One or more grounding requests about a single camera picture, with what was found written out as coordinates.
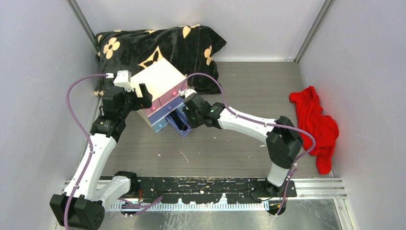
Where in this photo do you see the pink drawer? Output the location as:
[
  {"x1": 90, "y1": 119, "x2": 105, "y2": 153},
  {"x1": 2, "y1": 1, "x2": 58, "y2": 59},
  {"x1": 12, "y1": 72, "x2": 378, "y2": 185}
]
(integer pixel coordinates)
[
  {"x1": 141, "y1": 99, "x2": 162, "y2": 117},
  {"x1": 158, "y1": 82, "x2": 188, "y2": 106}
]

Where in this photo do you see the white drawer organizer box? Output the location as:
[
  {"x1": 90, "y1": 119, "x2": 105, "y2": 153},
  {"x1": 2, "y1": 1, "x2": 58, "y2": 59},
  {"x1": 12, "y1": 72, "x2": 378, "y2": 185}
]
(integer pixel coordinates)
[{"x1": 131, "y1": 58, "x2": 186, "y2": 129}]

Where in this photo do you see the black makeup brush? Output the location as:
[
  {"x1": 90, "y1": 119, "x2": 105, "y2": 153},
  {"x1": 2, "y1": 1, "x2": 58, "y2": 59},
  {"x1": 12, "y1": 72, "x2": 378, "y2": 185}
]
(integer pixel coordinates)
[{"x1": 170, "y1": 112, "x2": 188, "y2": 131}]

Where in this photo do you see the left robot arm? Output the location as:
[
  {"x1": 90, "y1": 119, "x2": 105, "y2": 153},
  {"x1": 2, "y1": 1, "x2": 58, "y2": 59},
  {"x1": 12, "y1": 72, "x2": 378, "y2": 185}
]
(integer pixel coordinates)
[{"x1": 50, "y1": 83, "x2": 152, "y2": 230}]

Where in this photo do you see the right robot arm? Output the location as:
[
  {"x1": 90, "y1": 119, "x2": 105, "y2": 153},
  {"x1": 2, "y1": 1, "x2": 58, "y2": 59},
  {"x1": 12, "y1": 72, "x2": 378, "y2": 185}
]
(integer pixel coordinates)
[{"x1": 179, "y1": 90, "x2": 303, "y2": 197}]

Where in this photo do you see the blue bottom left drawer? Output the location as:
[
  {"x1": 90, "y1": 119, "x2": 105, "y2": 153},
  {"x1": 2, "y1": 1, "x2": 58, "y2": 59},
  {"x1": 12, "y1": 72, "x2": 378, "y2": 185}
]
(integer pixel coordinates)
[{"x1": 151, "y1": 118, "x2": 168, "y2": 133}]

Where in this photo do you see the black floral plush blanket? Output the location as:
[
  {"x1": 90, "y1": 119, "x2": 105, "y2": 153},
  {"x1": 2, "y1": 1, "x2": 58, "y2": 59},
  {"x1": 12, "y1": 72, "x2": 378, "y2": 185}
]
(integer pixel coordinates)
[{"x1": 94, "y1": 24, "x2": 226, "y2": 80}]

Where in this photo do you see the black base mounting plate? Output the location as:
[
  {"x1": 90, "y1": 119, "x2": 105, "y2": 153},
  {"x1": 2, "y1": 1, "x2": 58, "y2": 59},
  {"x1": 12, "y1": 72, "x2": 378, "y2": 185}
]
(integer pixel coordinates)
[{"x1": 122, "y1": 177, "x2": 297, "y2": 204}]

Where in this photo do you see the red cloth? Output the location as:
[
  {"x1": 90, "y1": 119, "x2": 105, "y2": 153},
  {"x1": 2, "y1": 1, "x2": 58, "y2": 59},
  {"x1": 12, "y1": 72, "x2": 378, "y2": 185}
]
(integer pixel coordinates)
[{"x1": 289, "y1": 86, "x2": 339, "y2": 175}]

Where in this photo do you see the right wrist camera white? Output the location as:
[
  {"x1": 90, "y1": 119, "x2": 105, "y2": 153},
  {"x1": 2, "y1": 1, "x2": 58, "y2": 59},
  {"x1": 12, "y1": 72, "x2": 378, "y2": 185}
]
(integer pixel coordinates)
[{"x1": 178, "y1": 89, "x2": 197, "y2": 99}]

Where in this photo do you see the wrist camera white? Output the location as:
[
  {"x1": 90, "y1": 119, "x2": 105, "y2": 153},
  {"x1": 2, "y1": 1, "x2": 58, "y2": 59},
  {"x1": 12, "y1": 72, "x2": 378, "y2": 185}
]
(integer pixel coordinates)
[
  {"x1": 105, "y1": 70, "x2": 134, "y2": 92},
  {"x1": 178, "y1": 89, "x2": 197, "y2": 99}
]

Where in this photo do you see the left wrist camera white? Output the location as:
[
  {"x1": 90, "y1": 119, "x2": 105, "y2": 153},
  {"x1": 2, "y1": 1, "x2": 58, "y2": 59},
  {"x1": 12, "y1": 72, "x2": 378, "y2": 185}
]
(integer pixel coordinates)
[{"x1": 105, "y1": 70, "x2": 134, "y2": 92}]

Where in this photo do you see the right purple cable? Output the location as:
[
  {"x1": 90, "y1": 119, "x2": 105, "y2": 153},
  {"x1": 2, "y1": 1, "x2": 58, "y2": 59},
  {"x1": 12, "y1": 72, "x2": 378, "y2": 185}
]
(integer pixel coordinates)
[{"x1": 180, "y1": 72, "x2": 316, "y2": 217}]

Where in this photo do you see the purple cable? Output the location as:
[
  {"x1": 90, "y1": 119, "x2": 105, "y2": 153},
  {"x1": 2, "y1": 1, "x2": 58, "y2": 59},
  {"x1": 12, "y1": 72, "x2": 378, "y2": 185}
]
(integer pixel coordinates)
[
  {"x1": 180, "y1": 72, "x2": 316, "y2": 217},
  {"x1": 63, "y1": 74, "x2": 163, "y2": 230}
]

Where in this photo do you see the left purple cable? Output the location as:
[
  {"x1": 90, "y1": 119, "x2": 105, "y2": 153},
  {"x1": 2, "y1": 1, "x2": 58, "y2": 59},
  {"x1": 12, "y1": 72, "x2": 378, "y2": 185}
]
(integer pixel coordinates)
[{"x1": 63, "y1": 74, "x2": 163, "y2": 230}]

